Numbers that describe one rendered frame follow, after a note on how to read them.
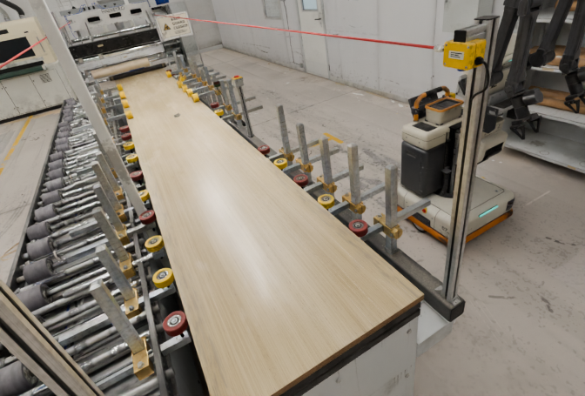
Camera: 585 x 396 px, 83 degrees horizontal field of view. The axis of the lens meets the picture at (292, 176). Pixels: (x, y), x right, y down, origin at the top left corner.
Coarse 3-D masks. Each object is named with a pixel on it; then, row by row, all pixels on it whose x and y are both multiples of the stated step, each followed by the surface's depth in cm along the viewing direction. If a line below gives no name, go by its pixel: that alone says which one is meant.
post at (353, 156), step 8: (352, 144) 149; (352, 152) 150; (352, 160) 152; (352, 168) 155; (352, 176) 158; (352, 184) 160; (352, 192) 164; (352, 200) 167; (360, 200) 166; (360, 216) 171
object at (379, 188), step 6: (378, 186) 177; (384, 186) 177; (366, 192) 174; (372, 192) 174; (378, 192) 176; (366, 198) 174; (342, 204) 169; (348, 204) 169; (330, 210) 166; (336, 210) 166; (342, 210) 169
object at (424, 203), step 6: (426, 198) 159; (414, 204) 157; (420, 204) 157; (426, 204) 157; (402, 210) 155; (408, 210) 154; (414, 210) 155; (420, 210) 157; (402, 216) 152; (408, 216) 155; (372, 228) 148; (378, 228) 147; (366, 234) 145; (372, 234) 147
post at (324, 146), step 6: (324, 138) 171; (324, 144) 173; (324, 150) 174; (324, 156) 176; (324, 162) 178; (330, 162) 179; (324, 168) 181; (330, 168) 181; (324, 174) 184; (330, 174) 183; (324, 180) 187; (330, 180) 185; (330, 192) 189
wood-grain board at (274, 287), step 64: (192, 128) 274; (192, 192) 187; (256, 192) 177; (192, 256) 143; (256, 256) 137; (320, 256) 131; (192, 320) 115; (256, 320) 111; (320, 320) 107; (384, 320) 104; (256, 384) 94
